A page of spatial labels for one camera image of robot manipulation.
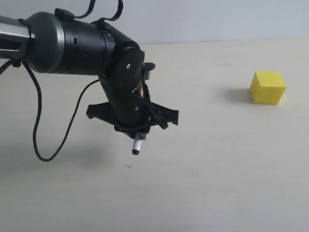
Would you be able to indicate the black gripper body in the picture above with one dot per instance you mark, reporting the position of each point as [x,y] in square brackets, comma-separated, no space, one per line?
[157,115]

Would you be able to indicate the black and white marker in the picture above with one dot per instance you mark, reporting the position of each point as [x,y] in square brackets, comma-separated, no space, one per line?
[137,144]

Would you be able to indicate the yellow cube block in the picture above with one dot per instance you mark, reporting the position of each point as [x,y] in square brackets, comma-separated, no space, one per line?
[267,87]

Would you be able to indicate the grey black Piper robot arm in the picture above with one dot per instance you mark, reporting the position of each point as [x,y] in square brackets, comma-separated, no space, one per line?
[57,43]

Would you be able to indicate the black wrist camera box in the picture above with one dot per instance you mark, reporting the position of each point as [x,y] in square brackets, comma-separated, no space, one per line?
[146,70]

